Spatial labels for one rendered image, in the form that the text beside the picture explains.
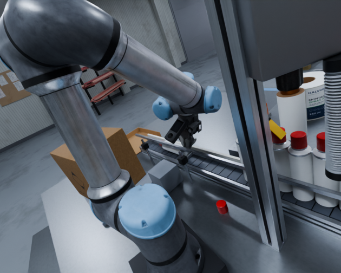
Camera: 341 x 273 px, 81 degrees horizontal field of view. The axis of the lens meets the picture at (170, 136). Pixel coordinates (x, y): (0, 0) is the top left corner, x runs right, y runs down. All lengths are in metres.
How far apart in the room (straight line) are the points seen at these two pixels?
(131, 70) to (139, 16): 9.33
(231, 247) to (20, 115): 8.50
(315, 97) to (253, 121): 0.64
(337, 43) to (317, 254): 0.47
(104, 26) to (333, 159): 0.43
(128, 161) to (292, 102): 0.69
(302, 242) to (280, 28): 0.52
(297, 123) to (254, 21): 0.61
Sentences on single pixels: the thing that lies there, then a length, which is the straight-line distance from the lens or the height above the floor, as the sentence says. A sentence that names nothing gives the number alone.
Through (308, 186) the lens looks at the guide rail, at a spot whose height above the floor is 0.96.
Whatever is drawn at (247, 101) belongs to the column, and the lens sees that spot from 0.36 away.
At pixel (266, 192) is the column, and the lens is 0.48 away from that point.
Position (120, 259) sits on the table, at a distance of 0.78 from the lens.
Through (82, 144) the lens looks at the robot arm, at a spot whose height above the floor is 1.25.
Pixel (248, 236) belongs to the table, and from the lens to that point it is 0.67.
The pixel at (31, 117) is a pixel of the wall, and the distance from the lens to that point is 8.78.
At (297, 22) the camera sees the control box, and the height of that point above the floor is 1.35.
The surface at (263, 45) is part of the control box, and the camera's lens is 0.31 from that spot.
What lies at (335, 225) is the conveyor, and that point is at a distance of 0.65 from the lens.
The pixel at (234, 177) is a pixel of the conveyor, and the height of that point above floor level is 0.88.
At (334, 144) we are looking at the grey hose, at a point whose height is 1.15.
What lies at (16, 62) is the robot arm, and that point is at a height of 1.44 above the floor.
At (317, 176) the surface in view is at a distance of 0.61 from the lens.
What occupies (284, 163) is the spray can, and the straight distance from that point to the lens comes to 0.62.
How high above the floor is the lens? 1.39
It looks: 25 degrees down
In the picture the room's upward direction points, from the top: 22 degrees counter-clockwise
